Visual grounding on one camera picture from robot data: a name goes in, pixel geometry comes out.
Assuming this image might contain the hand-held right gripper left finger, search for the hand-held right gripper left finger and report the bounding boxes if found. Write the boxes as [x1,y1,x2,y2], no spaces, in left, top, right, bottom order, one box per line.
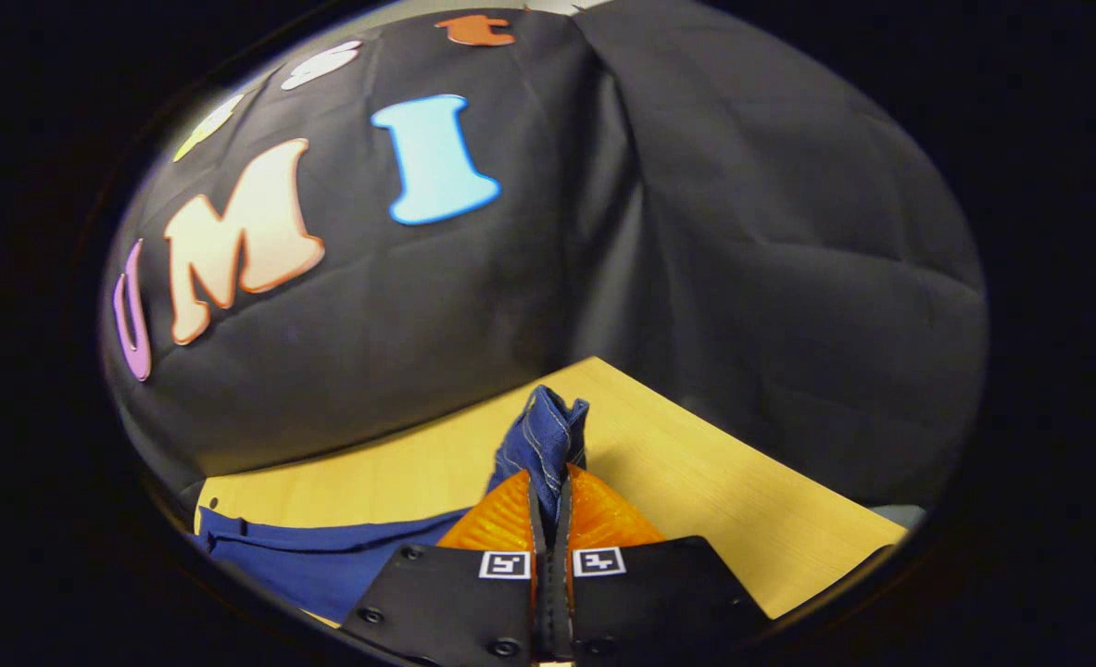
[339,468,553,663]

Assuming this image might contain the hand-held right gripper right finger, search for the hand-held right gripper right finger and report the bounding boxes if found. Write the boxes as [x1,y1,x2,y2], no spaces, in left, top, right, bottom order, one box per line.
[555,463,775,663]

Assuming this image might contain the blue jeans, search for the blue jeans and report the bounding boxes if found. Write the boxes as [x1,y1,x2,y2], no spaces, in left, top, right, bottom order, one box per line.
[197,384,595,626]

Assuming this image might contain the black backdrop cloth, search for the black backdrop cloth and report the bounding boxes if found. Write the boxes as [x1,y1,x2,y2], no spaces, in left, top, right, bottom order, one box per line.
[101,5,989,520]

